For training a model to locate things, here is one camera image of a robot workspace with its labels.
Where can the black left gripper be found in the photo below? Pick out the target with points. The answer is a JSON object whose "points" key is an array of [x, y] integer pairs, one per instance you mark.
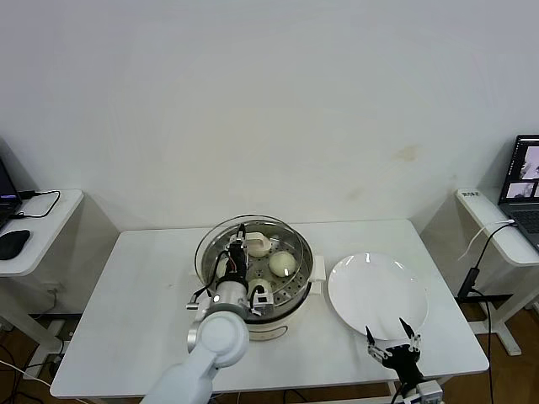
{"points": [[235, 267]]}

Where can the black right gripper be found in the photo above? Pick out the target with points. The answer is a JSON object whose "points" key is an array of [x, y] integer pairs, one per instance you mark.
{"points": [[404, 359]]}

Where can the white steamed baozi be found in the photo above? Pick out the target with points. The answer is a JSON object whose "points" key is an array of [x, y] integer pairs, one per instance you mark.
{"points": [[281, 263], [259, 252], [259, 283]]}

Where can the perforated steel steamer basket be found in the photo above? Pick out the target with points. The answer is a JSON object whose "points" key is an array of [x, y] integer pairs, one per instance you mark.
{"points": [[308, 261]]}

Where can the white round plate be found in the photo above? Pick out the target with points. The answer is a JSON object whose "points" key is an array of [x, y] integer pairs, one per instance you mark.
{"points": [[370, 294]]}

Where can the white side desk with label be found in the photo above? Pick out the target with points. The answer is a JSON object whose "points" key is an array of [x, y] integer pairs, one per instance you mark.
{"points": [[484, 219]]}

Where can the white side desk with mouse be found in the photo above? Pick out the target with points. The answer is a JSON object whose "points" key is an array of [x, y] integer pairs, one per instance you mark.
{"points": [[50, 235]]}

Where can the grey laptop with lit screen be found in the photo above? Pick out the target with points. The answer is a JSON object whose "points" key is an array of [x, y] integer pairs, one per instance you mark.
{"points": [[522, 168]]}

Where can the black computer mouse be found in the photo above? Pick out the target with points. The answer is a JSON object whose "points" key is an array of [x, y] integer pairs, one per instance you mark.
{"points": [[12, 243]]}

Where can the black laptop with dark screen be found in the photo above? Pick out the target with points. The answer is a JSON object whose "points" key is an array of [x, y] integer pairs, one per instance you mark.
{"points": [[6, 185]]}

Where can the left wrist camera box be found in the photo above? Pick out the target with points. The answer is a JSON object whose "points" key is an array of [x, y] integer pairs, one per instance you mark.
{"points": [[262, 299]]}

